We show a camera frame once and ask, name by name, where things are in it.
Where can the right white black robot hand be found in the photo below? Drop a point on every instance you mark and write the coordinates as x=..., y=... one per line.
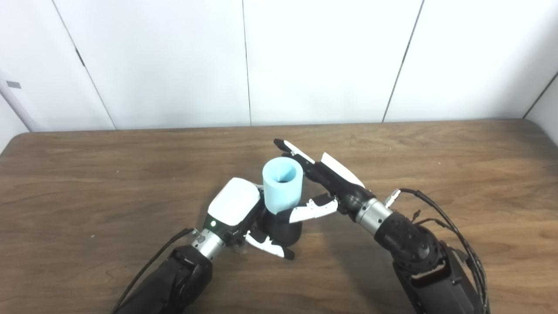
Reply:
x=340, y=181

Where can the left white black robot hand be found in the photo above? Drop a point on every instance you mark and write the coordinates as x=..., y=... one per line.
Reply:
x=233, y=200

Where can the black funnel-shaped nozzle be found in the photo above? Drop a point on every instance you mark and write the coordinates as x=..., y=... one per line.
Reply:
x=283, y=229

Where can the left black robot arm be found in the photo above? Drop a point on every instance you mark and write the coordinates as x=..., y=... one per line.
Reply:
x=174, y=279

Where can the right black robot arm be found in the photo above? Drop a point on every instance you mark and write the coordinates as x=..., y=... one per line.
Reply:
x=414, y=248

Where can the small black panel hinge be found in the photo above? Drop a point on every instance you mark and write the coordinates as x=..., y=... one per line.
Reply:
x=79, y=56

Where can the small grey wall label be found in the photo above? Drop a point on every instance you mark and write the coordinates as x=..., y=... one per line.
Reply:
x=13, y=84

